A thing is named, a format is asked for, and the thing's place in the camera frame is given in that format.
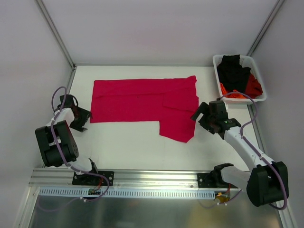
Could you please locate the pink t shirt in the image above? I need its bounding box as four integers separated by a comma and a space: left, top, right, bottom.
90, 76, 199, 143

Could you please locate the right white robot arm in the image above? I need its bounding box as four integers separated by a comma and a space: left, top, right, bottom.
191, 99, 289, 210

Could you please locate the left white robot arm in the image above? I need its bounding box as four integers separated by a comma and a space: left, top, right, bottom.
35, 95, 99, 185

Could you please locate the orange t shirt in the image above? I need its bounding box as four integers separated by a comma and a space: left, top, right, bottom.
220, 83, 246, 99

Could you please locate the black t shirt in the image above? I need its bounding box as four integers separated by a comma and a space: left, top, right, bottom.
217, 55, 251, 93

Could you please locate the red t shirt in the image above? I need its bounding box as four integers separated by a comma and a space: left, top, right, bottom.
245, 74, 263, 99

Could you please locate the white plastic basket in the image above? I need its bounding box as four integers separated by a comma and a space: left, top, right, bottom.
213, 55, 266, 104

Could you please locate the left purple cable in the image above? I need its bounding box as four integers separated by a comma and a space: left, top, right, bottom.
35, 86, 110, 212

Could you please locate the purple cable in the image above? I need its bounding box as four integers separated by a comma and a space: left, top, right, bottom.
35, 86, 110, 212
199, 92, 288, 210

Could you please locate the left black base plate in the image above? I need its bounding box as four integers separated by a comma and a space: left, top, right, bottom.
72, 171, 114, 187

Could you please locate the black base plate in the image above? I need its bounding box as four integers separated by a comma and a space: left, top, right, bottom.
197, 172, 217, 188
72, 171, 114, 187

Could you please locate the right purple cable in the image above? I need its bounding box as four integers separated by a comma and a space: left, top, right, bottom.
199, 92, 288, 210

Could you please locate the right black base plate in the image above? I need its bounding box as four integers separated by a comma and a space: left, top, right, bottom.
197, 172, 217, 188

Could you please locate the aluminium mounting rail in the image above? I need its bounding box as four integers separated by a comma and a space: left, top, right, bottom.
28, 168, 210, 190

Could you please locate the white slotted cable duct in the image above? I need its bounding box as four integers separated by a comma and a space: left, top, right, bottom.
39, 187, 215, 200

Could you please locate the left aluminium frame post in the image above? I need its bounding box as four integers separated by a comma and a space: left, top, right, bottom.
34, 0, 76, 70

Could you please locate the aluminium frame post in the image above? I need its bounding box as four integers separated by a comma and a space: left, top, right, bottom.
247, 0, 286, 56
34, 0, 76, 70

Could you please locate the right aluminium frame post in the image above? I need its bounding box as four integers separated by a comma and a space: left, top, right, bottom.
247, 0, 286, 56

